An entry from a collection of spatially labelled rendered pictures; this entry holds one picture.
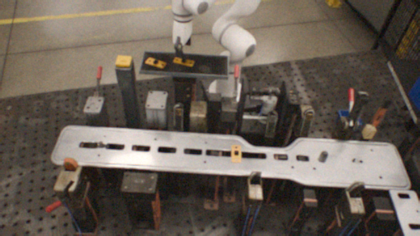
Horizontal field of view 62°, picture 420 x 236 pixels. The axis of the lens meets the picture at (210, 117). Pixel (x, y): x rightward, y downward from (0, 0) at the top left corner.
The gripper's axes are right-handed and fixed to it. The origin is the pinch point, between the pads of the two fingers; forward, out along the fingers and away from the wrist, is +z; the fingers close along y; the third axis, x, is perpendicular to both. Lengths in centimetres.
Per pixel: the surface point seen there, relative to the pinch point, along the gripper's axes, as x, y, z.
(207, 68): 10.6, 0.4, 6.7
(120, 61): -24.9, 8.9, 6.6
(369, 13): 111, -244, 99
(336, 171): 71, 22, 23
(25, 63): -182, -80, 123
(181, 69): 0.7, 4.6, 6.7
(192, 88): 5.4, 3.5, 17.4
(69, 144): -31, 45, 23
